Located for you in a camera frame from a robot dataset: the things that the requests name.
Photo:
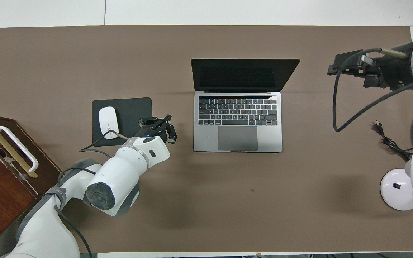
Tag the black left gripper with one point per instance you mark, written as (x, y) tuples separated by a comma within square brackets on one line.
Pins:
[(151, 132)]

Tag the brown table mat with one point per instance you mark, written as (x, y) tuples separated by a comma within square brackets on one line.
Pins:
[(228, 197)]

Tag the white computer mouse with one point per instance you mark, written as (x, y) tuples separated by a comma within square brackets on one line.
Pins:
[(108, 122)]

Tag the silver laptop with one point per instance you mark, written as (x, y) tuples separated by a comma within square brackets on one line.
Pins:
[(238, 138)]

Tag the white desk lamp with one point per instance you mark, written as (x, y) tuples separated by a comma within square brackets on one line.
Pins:
[(396, 193)]

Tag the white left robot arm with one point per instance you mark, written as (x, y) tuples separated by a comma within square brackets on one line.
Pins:
[(120, 179)]

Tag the black mouse pad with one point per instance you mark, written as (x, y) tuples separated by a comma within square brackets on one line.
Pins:
[(131, 111)]

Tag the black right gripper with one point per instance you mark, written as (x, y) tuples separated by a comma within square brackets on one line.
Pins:
[(396, 70)]

